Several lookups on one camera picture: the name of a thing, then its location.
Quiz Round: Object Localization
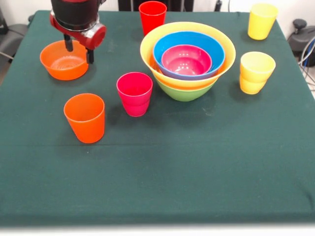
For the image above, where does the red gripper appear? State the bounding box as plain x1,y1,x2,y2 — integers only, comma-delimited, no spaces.
49,10,108,65

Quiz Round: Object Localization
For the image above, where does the small orange bowl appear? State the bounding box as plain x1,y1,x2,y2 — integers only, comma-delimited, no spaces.
39,40,89,81

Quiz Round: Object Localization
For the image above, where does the orange cup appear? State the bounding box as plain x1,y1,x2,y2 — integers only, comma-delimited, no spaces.
63,93,106,144

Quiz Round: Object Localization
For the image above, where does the pink bowl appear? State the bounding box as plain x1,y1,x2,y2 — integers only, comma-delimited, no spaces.
161,44,213,76

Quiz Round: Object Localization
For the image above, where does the blue bowl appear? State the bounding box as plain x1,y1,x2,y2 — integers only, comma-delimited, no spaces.
153,31,226,81

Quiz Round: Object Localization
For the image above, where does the large yellow-orange bowl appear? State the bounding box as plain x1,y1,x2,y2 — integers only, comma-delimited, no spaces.
140,21,236,91

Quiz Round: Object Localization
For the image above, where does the pink cup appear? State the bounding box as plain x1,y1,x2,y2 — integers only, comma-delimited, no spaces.
116,72,154,118

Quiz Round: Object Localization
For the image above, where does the red cup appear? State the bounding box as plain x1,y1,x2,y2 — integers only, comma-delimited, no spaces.
138,0,167,37

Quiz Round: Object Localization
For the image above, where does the green bowl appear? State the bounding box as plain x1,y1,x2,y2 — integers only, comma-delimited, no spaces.
155,77,217,102

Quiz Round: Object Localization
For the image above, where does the dark green table cloth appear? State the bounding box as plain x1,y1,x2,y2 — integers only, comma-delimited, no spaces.
0,9,315,227

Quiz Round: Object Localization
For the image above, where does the amber yellow cup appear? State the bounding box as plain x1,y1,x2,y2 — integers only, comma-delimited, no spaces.
240,51,277,95

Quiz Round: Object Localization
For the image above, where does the bright yellow cup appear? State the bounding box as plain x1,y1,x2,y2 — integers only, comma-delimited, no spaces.
247,3,279,41

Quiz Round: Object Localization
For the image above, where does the tangle of cables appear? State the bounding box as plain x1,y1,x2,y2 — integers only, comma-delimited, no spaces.
297,36,315,91

